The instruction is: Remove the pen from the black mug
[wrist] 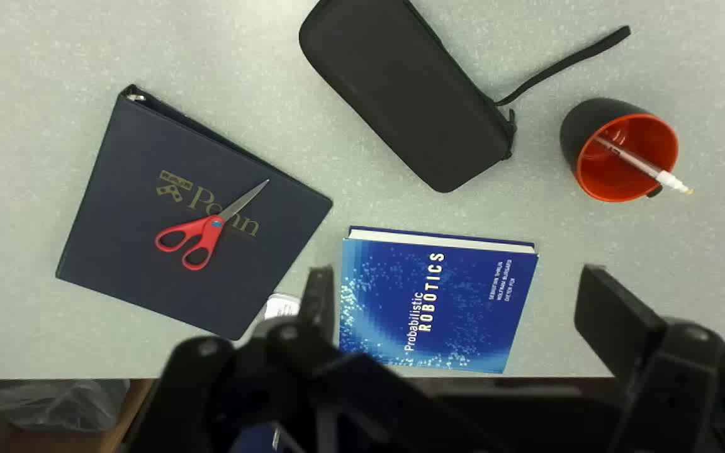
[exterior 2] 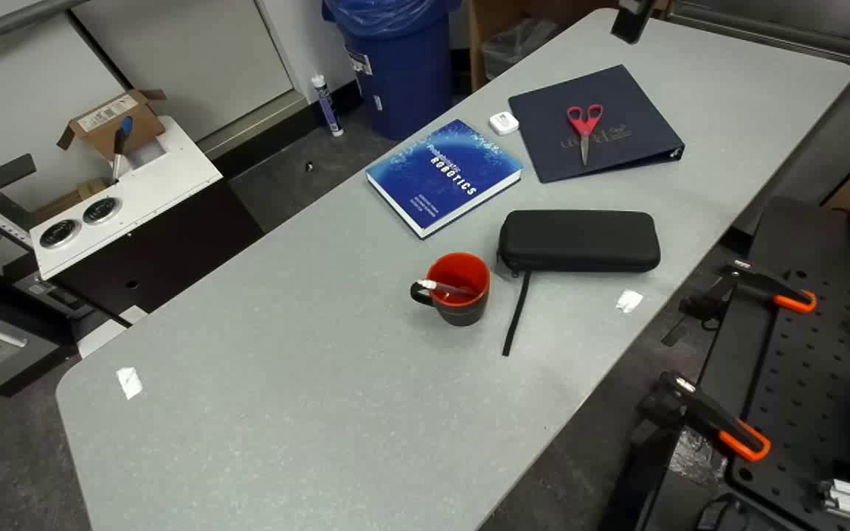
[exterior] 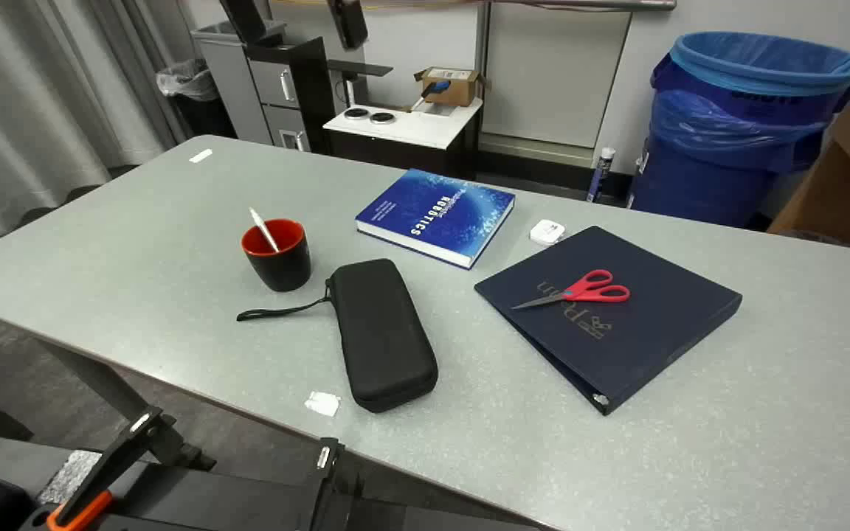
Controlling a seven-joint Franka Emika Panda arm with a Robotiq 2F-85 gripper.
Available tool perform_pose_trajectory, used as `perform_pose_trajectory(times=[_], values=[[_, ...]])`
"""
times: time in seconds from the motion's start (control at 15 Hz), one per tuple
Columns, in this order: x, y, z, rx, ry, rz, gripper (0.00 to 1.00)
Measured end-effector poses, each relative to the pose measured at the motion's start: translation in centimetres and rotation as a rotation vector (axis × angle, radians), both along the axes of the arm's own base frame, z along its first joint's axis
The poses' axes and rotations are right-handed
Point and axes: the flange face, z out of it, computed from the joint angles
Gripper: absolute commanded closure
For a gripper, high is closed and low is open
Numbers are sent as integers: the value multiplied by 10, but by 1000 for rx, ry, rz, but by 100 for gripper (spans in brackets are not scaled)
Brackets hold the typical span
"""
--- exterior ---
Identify spray bottle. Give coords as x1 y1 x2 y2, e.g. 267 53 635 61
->
589 143 617 202

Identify white paper scrap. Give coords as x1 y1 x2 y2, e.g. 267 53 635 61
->
305 388 344 419

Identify black clamp orange handle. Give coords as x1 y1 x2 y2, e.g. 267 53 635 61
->
44 406 217 531

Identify black mug red inside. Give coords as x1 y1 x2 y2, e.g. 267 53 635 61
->
239 214 314 294

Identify red handled scissors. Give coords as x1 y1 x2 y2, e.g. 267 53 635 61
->
512 264 635 315

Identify clear pen white cap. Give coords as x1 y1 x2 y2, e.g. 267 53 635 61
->
248 205 283 257

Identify clear plastic bag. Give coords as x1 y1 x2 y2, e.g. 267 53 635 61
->
153 55 221 107

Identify black zip case with strap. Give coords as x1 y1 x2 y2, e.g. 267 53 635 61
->
233 257 440 415

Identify black equipment base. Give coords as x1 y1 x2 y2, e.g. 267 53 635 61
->
0 430 546 531

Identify small white square object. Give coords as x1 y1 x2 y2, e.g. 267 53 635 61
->
530 219 568 247

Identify cardboard box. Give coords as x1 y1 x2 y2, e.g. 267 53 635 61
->
415 64 484 111

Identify grey drawer cabinet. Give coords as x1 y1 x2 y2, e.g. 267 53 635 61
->
193 20 339 155

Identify dark blue trash bin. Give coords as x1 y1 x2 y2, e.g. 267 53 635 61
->
629 55 848 229

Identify black hanging object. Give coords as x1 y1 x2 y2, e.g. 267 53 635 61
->
217 0 276 45
325 0 373 53

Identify grey curtain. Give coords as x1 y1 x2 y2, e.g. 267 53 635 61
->
0 0 202 258

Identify navy blue binder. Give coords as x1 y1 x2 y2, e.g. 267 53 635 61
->
472 223 747 419

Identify white top side table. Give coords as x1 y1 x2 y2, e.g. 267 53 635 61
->
323 93 487 182

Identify white wall panel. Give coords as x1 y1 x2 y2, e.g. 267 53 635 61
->
475 0 680 171

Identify bin with light blue liner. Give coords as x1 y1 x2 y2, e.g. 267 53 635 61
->
668 28 850 126

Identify blue Probabilistic Robotics book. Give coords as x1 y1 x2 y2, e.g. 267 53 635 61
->
354 167 521 272

